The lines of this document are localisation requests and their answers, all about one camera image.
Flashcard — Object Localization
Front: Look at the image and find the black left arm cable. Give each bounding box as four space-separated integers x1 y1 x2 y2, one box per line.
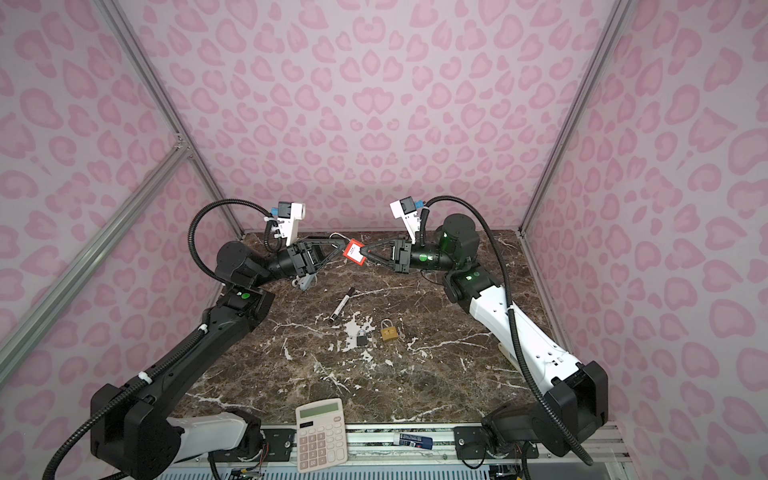
40 199 283 480

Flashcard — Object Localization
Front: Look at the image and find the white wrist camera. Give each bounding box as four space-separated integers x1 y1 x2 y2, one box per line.
265 201 306 246
390 196 424 243

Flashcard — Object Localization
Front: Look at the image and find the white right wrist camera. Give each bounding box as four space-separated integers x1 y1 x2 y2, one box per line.
390 196 424 243

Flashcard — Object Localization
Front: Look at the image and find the brass padlock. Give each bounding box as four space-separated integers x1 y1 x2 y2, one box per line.
380 319 400 342

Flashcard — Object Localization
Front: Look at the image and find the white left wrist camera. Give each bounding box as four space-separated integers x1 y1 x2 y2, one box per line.
265 201 306 246

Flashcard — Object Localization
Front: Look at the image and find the aluminium front rail frame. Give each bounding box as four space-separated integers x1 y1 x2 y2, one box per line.
161 423 639 479

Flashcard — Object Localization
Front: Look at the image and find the white desk calculator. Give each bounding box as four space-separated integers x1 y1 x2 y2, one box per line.
295 398 348 473

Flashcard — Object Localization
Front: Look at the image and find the blue and white glue stick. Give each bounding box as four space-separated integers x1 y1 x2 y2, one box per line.
395 433 434 450

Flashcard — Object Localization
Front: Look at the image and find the white stapler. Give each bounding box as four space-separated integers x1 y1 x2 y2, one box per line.
296 273 317 292

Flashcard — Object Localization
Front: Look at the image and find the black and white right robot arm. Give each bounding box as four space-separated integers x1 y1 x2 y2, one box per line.
361 213 608 465

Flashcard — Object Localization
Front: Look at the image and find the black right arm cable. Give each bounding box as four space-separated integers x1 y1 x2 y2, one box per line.
419 195 595 467

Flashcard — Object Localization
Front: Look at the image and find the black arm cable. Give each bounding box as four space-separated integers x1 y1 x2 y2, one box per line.
419 195 595 467
40 199 283 480

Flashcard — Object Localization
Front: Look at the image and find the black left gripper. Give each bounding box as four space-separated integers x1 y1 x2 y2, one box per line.
253 237 347 293

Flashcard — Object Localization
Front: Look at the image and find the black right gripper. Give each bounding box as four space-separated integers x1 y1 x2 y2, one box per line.
365 237 460 279

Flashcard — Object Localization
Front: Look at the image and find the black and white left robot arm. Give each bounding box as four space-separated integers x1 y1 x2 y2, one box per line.
90 238 347 479

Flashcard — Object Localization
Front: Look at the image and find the red padlock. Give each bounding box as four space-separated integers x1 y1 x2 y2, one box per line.
329 232 366 265

